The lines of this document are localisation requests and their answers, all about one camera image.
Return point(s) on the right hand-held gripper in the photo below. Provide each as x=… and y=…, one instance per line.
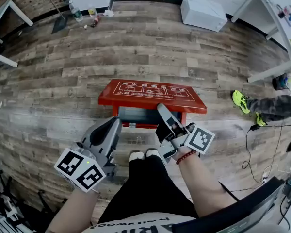
x=200, y=139

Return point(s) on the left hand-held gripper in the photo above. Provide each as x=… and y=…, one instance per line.
x=80, y=169

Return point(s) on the person's left forearm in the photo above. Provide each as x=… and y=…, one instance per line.
x=72, y=212

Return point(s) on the person's right forearm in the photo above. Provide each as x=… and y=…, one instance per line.
x=201, y=186

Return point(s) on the person's right shoe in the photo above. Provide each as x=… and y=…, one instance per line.
x=153, y=153

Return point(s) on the person's left shoe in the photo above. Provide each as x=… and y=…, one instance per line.
x=137, y=155

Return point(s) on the person's black trousers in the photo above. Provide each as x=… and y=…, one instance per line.
x=145, y=190

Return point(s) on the person's white printed shirt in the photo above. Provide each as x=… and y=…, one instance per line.
x=126, y=223

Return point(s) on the black tripod stand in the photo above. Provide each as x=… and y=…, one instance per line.
x=34, y=217

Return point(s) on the black monitor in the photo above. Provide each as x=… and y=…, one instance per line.
x=232, y=210

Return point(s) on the white microwave oven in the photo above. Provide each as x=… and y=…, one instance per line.
x=201, y=12

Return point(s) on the red cola bottle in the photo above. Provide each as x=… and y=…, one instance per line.
x=95, y=21

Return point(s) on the black bin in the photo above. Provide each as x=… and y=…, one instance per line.
x=280, y=82

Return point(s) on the crumpled white tissue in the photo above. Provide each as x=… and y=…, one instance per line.
x=108, y=12

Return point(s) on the yellow drink bottle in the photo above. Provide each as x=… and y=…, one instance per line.
x=92, y=11

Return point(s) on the clear water bottle green label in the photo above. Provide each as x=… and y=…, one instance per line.
x=76, y=12

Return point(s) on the white table with clutter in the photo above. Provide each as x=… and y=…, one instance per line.
x=281, y=38

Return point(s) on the red drink bottle white cap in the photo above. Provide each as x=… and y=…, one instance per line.
x=281, y=14

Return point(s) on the white table by brick wall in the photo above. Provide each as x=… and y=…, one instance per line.
x=21, y=13

